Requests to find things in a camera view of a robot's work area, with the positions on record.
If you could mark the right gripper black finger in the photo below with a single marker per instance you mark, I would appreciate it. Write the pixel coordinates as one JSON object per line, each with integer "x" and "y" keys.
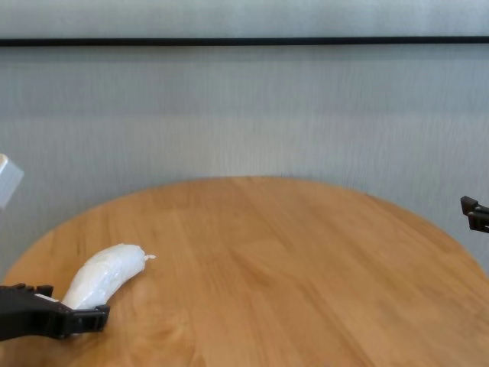
{"x": 477, "y": 218}

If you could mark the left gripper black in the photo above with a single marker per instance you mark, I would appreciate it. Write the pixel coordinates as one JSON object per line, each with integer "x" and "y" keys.
{"x": 23, "y": 313}

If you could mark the white plastic-wrapped sandbag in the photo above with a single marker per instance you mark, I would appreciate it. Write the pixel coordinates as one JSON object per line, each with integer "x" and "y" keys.
{"x": 107, "y": 267}

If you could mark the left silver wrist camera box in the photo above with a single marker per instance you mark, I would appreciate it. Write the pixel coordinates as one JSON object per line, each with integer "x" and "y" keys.
{"x": 9, "y": 179}

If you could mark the black wall rail strip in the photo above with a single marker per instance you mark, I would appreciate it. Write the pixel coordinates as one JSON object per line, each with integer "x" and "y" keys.
{"x": 244, "y": 42}

